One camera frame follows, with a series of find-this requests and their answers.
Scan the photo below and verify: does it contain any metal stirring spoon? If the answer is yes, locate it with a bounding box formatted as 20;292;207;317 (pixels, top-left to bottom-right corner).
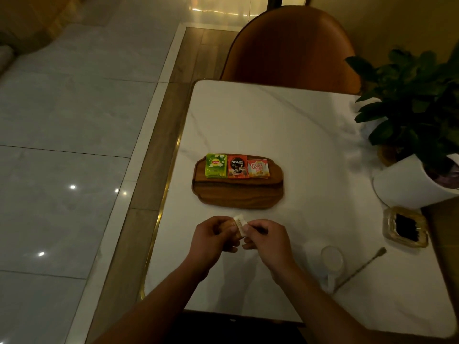
332;247;387;295

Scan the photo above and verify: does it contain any wooden serving tray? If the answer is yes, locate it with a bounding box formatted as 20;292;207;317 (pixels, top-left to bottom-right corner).
192;155;284;210

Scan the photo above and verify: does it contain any person's right hand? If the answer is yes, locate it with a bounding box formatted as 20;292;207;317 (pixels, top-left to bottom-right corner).
242;219;297;274

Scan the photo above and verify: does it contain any person's left hand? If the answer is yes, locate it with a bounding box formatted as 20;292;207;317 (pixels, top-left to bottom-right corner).
185;216;241;274

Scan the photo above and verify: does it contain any white mug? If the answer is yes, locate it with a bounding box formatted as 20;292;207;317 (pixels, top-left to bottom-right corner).
303;238;345;295

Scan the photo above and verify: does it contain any white plant pot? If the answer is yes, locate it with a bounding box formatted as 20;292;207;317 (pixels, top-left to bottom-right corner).
372;153;459;210

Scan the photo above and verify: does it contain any glass ashtray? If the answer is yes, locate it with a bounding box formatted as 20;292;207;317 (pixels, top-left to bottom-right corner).
382;206;429;248

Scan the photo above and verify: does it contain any green potted plant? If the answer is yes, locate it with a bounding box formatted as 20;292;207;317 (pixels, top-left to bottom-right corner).
345;41;459;176

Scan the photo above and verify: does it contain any red coffee packet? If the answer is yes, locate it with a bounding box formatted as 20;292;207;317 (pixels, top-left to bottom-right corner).
227;154;249;179

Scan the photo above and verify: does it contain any person's left forearm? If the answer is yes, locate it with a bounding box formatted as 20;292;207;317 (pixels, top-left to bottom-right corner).
93;261;212;344

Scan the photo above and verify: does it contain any green tea packet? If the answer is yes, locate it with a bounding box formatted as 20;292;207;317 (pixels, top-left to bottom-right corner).
205;153;228;179

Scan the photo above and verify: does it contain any small white sachet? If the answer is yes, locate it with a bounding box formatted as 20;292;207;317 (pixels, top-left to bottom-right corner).
233;214;249;237

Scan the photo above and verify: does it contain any yellow creamer packet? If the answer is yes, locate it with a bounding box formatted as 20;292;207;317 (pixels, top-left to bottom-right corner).
247;159;270;179

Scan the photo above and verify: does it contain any person's right forearm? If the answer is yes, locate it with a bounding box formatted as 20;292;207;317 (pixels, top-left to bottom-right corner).
272;262;459;344

